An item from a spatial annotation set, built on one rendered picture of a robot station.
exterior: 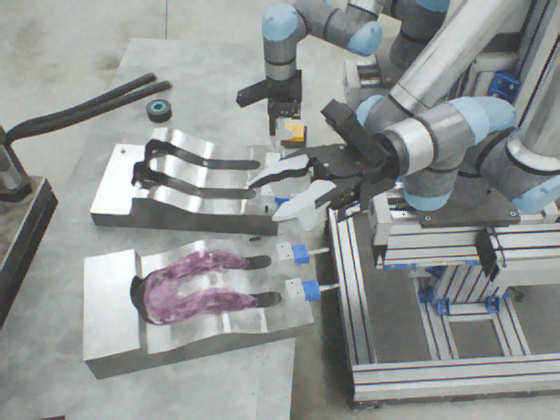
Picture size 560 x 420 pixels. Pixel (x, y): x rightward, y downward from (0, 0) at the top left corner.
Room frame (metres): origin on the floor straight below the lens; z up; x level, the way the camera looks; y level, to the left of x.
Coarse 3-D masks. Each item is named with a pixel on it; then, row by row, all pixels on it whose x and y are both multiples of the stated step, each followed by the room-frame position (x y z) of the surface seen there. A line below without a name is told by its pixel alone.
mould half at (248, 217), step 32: (128, 160) 1.10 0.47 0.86; (160, 160) 1.02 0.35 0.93; (256, 160) 1.07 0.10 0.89; (128, 192) 0.97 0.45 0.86; (160, 192) 0.92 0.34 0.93; (256, 192) 0.95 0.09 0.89; (96, 224) 0.90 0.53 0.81; (128, 224) 0.90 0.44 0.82; (160, 224) 0.89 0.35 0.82; (192, 224) 0.89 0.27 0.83; (224, 224) 0.88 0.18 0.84; (256, 224) 0.87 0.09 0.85
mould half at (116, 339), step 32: (128, 256) 0.73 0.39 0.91; (160, 256) 0.75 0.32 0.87; (96, 288) 0.64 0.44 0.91; (128, 288) 0.64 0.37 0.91; (192, 288) 0.65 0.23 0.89; (256, 288) 0.67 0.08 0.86; (96, 320) 0.56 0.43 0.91; (128, 320) 0.56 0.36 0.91; (192, 320) 0.57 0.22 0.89; (224, 320) 0.57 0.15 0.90; (256, 320) 0.58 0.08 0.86; (288, 320) 0.59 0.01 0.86; (96, 352) 0.49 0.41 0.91; (128, 352) 0.49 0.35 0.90; (160, 352) 0.50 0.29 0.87; (192, 352) 0.52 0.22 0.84
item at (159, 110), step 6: (150, 102) 1.38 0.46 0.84; (156, 102) 1.38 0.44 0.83; (162, 102) 1.38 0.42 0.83; (168, 102) 1.38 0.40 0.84; (150, 108) 1.35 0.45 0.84; (156, 108) 1.37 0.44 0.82; (162, 108) 1.35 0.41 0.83; (168, 108) 1.35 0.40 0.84; (150, 114) 1.33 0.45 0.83; (156, 114) 1.33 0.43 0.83; (162, 114) 1.33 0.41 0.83; (168, 114) 1.34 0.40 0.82; (156, 120) 1.32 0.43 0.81; (162, 120) 1.33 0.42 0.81
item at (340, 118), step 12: (324, 108) 0.53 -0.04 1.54; (336, 108) 0.52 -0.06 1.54; (348, 108) 0.52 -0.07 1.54; (336, 120) 0.50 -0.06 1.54; (348, 120) 0.51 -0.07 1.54; (336, 132) 0.52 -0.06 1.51; (348, 132) 0.50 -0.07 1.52; (360, 132) 0.51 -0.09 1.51; (348, 144) 0.54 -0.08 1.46; (360, 144) 0.51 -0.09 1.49; (372, 144) 0.52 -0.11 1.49; (372, 156) 0.51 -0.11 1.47
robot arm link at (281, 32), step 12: (264, 12) 1.04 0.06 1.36; (276, 12) 1.04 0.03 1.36; (288, 12) 1.04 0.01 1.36; (264, 24) 1.03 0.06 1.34; (276, 24) 1.01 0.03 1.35; (288, 24) 1.01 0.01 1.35; (300, 24) 1.05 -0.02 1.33; (264, 36) 1.02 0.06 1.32; (276, 36) 1.01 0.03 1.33; (288, 36) 1.01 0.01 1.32; (300, 36) 1.04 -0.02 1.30; (264, 48) 1.03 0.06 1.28; (276, 48) 1.01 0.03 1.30; (288, 48) 1.01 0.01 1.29; (276, 60) 1.01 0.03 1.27; (288, 60) 1.01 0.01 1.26
